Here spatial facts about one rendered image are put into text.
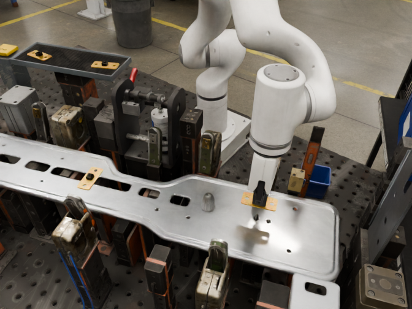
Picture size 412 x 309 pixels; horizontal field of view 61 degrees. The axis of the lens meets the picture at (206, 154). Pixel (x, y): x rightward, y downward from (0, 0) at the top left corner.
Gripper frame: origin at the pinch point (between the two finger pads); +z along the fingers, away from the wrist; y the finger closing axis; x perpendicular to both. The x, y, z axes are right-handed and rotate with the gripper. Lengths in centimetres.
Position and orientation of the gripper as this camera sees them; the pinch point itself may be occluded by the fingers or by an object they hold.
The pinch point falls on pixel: (260, 194)
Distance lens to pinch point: 83.0
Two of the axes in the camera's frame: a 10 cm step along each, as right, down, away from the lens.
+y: -2.9, 6.4, -7.1
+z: -0.1, 7.4, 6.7
